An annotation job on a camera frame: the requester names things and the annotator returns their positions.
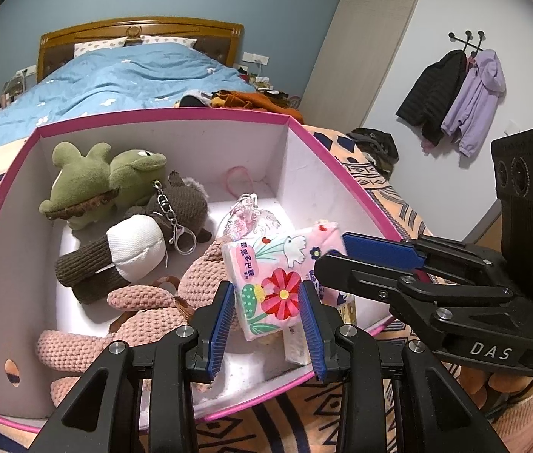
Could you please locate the pink knitted plush bunny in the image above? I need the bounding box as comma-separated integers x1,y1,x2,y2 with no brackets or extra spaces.
36,236,231,406

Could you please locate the pink floral tissue pack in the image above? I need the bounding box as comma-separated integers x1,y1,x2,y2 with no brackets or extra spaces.
222,221,353,342

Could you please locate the pink sleeve forearm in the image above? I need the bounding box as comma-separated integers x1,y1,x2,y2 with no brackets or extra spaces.
493,386,533,452

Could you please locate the right hand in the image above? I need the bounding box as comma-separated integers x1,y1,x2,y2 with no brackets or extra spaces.
459,366,533,409

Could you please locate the black bag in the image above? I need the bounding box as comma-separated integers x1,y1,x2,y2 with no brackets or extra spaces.
347,128,399,180

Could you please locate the lilac hooded jacket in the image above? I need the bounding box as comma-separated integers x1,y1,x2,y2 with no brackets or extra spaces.
441,49,506,157

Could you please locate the black puffer jacket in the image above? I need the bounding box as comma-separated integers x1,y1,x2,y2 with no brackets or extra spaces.
396,49,467,146

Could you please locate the brown white plush toy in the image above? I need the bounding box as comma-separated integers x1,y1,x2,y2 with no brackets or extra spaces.
55,171,211,304

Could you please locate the pink white storage box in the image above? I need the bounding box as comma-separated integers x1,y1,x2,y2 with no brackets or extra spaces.
0,106,405,435

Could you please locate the green frog plush toy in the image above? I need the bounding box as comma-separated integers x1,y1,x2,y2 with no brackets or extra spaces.
39,141,167,231

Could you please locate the right bedside table clutter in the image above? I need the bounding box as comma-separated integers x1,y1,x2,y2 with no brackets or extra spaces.
234,63,301,108

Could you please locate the bedside table clutter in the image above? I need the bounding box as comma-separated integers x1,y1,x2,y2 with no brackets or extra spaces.
0,74,36,111
234,63,301,108

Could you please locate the orange brown clothing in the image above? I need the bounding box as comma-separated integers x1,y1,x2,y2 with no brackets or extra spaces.
210,90,304,124

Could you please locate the wooden bed headboard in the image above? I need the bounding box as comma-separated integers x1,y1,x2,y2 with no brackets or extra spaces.
36,17,244,82

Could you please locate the blue floral duvet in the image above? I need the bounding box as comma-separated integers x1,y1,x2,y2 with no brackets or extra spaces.
0,42,254,146

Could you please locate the left bedside table clutter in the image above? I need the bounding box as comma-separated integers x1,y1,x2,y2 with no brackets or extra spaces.
0,74,36,111

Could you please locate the right white patterned pillow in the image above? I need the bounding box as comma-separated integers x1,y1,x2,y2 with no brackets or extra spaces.
142,36,197,49

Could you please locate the white patterned pillow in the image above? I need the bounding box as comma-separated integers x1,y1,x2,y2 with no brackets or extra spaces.
74,37,126,57
142,36,197,49

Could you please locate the left white patterned pillow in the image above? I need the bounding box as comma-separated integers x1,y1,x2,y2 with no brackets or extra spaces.
74,37,126,57

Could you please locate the pink drawstring pouch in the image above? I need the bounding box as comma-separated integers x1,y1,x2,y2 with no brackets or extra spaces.
217,166,281,241

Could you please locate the silver keychain clasp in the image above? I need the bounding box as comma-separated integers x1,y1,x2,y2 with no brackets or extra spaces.
152,180,197,256

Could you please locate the black wall coat hook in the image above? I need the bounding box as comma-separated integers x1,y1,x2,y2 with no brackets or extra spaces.
448,30,485,55

